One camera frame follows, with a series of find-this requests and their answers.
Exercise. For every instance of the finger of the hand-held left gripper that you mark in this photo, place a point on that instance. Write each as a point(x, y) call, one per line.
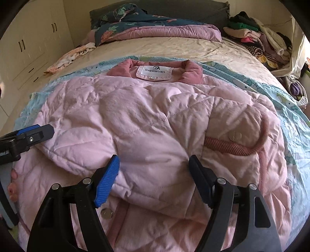
point(26, 129)
point(40, 135)

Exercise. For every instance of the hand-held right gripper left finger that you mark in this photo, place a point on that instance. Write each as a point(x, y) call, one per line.
point(106, 184)

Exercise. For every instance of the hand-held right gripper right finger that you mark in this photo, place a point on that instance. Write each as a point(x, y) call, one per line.
point(201, 184)

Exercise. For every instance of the pink quilted jacket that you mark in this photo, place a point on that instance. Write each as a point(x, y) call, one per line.
point(145, 121)

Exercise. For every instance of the bag with purple clothes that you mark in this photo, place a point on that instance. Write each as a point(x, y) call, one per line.
point(296, 90)

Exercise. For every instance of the pile of mixed clothes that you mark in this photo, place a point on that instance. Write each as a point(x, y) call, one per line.
point(261, 41)

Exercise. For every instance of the person's left hand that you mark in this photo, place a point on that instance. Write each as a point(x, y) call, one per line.
point(12, 190)

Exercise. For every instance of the pale pink crumpled garment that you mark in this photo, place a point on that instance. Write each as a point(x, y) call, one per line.
point(67, 57)

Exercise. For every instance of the cream wardrobe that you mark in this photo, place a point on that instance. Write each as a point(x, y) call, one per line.
point(31, 43)

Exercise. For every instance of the blue cartoon print blanket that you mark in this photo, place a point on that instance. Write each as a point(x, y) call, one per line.
point(242, 77)

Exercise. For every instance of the bed with beige sheet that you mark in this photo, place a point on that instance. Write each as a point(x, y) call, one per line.
point(169, 51)

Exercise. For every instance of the dark floral quilt pink lining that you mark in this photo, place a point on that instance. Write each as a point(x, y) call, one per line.
point(169, 32)

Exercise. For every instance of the white curtain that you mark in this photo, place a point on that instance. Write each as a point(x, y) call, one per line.
point(299, 55)

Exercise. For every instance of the dark grey headboard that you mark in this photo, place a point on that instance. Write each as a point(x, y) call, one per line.
point(193, 9)

